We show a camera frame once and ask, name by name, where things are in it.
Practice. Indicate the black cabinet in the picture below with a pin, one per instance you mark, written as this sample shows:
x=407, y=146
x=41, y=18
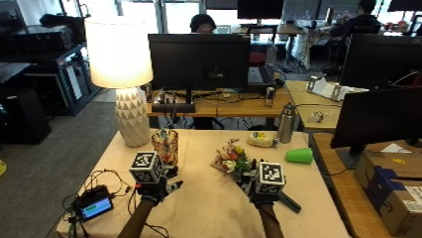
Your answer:
x=21, y=115

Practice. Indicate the black laptop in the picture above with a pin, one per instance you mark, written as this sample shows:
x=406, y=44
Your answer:
x=259, y=76

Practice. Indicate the white paper holder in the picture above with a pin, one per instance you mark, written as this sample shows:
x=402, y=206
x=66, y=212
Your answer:
x=329, y=88

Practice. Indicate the cardboard box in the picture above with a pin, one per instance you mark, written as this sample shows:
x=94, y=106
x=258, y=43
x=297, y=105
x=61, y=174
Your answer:
x=393, y=195

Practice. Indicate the person's right hand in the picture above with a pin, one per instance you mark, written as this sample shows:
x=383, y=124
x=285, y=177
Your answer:
x=263, y=197

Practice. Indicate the artificial flower bouquet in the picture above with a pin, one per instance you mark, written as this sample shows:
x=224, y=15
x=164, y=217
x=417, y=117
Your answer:
x=233, y=161

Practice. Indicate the white table lamp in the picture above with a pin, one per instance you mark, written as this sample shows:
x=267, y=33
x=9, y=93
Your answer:
x=118, y=59

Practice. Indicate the black speaker bar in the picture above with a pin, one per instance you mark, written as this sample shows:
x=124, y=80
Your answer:
x=173, y=107

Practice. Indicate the black shelf unit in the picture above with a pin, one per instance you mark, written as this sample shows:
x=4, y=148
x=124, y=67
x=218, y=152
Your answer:
x=61, y=82

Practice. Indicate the wooden desk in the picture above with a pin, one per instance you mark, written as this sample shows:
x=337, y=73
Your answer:
x=314, y=105
x=338, y=191
x=237, y=105

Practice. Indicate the small black screen device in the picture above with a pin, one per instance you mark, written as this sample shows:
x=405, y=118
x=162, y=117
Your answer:
x=93, y=204

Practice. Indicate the white and yellow tape roll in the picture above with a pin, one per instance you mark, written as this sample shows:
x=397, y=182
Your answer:
x=261, y=139

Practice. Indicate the steel water bottle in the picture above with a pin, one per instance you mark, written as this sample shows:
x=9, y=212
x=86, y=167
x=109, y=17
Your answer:
x=287, y=125

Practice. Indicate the right glove white marker cube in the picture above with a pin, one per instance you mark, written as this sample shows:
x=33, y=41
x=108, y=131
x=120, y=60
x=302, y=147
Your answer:
x=269, y=178

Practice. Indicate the left glove white marker cube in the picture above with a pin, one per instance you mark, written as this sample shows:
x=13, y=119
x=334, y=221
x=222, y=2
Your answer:
x=145, y=167

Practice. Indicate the small clear crumpled object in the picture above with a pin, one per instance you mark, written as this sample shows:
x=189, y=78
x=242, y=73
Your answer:
x=317, y=116

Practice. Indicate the black equipment case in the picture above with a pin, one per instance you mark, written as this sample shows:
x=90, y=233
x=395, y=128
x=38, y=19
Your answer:
x=41, y=39

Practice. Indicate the black computer monitor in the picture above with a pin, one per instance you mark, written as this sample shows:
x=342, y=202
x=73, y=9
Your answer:
x=259, y=8
x=378, y=117
x=198, y=61
x=381, y=61

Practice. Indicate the beige tablecloth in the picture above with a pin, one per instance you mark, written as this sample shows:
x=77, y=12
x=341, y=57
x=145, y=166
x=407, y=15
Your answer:
x=206, y=208

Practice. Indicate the glove white marker cube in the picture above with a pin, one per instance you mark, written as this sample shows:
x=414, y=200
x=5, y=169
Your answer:
x=269, y=178
x=145, y=167

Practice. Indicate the green plastic cup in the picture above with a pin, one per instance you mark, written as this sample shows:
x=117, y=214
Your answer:
x=299, y=155

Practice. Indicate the person's left hand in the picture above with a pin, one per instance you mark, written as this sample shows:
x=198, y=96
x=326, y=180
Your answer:
x=154, y=191

